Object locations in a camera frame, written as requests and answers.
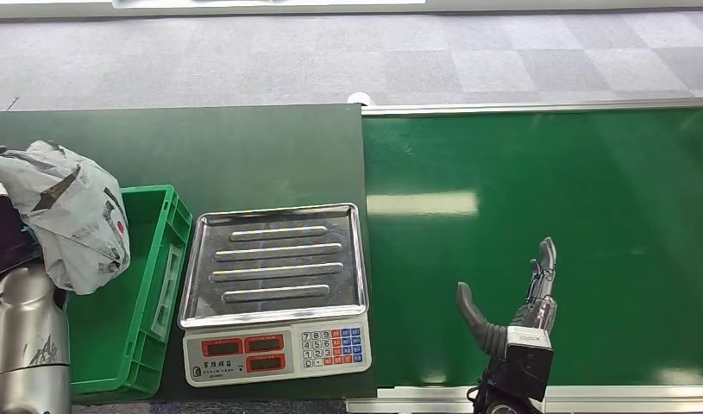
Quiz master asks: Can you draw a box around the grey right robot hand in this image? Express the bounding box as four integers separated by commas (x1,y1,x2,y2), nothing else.
455,236,558,357

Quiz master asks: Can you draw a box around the grey plastic mailer package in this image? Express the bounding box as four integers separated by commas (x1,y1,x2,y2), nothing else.
0,140,132,297

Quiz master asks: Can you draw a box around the green conveyor belt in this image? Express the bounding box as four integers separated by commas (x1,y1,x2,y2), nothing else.
361,108,703,390

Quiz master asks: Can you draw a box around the green plastic crate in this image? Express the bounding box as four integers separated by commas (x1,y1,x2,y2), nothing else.
0,184,194,405

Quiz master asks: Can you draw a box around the white scale with steel tray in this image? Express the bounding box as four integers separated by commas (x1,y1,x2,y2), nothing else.
178,203,373,389

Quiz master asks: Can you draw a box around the wide aluminium conveyor rail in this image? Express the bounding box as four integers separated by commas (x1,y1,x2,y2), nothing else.
345,386,703,414

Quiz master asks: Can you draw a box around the thin aluminium conveyor rail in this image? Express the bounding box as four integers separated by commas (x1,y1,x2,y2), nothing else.
361,97,703,117

